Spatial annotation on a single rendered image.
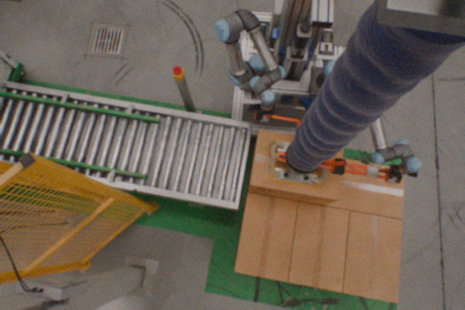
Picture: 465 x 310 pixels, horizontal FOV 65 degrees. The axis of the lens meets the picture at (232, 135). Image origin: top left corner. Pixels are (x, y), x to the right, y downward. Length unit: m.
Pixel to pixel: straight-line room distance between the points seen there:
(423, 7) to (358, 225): 2.43
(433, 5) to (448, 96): 3.52
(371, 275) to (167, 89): 2.45
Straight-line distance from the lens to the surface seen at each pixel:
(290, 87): 2.73
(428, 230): 3.84
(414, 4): 0.74
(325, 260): 2.96
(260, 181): 2.51
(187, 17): 4.14
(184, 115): 3.02
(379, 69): 1.03
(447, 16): 0.76
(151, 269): 3.50
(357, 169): 2.51
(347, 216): 3.01
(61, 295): 1.84
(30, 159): 1.55
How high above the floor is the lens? 3.43
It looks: 74 degrees down
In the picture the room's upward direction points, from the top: 2 degrees counter-clockwise
